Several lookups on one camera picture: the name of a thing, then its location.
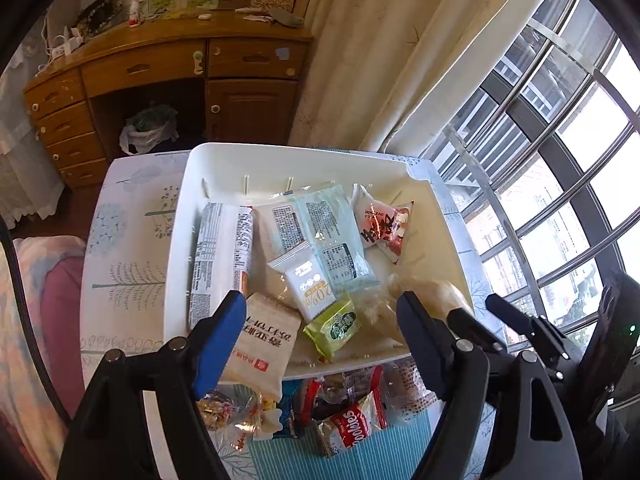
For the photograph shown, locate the white yellow snack packet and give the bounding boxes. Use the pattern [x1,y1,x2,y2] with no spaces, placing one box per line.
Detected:
[232,394,280,453]

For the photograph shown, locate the clear text-printed snack packet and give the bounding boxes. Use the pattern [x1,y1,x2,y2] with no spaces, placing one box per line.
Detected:
[384,359,443,428]

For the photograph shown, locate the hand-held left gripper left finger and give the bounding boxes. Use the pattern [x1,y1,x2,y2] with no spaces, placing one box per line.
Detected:
[56,290,247,480]

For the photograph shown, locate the dark floral pouch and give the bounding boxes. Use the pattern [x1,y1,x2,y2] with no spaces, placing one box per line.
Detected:
[74,0,124,38]

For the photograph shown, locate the purple sofa cover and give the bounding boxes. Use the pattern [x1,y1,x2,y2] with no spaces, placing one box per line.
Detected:
[40,260,88,406]

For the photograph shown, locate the trash bin with bag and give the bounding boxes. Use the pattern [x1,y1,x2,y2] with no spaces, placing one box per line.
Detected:
[118,104,181,157]

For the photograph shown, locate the clear nut candy packet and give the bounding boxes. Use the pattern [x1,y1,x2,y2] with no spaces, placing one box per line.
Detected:
[196,389,253,443]

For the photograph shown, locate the white lace cover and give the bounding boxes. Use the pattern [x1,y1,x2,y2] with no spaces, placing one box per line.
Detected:
[0,52,66,221]

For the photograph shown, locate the white beige snack packet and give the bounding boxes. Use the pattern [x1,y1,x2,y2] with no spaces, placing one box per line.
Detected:
[216,292,304,402]

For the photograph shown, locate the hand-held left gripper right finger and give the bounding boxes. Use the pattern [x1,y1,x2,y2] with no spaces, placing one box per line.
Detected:
[396,291,583,480]

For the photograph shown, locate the pastel fleece blanket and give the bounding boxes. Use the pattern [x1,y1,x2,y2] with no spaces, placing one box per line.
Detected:
[0,236,87,480]

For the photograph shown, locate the long white snack packet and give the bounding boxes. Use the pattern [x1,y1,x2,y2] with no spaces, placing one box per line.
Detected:
[188,201,254,332]

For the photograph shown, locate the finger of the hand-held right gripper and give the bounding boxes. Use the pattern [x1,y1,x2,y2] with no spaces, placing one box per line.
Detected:
[485,293,568,366]
[446,307,508,361]

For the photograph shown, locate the small green snack packet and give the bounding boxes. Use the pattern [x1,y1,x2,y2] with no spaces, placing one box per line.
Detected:
[303,291,363,362]

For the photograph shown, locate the green postcards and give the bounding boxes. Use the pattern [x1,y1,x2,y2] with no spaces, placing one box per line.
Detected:
[141,0,221,12]

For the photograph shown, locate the white plastic bin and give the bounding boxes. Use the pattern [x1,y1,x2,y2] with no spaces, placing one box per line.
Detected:
[164,142,476,381]

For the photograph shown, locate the wooden desk with drawers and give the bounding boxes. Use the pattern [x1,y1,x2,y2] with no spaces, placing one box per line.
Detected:
[22,7,313,188]

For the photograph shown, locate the light green snack packet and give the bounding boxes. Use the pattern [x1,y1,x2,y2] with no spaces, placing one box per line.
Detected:
[290,184,382,297]

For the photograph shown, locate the red white triangular packet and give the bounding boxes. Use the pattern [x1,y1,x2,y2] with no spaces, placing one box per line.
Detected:
[351,183,417,267]

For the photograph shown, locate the grey cloth pouch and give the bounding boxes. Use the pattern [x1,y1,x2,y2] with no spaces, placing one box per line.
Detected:
[267,7,306,29]

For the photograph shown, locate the blue snack packet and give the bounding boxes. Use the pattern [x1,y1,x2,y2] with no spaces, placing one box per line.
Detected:
[274,379,322,440]

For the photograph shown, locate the red cookie packet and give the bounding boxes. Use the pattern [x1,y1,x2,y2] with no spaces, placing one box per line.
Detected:
[316,391,389,459]

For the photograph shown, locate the white orange snack packet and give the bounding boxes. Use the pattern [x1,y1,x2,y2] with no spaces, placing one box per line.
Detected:
[266,240,342,322]

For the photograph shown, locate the beige curtain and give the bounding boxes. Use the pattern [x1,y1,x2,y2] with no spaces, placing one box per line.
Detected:
[287,0,563,161]

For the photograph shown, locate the white power strip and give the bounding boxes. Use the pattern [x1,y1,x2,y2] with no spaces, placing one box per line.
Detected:
[47,34,85,59]

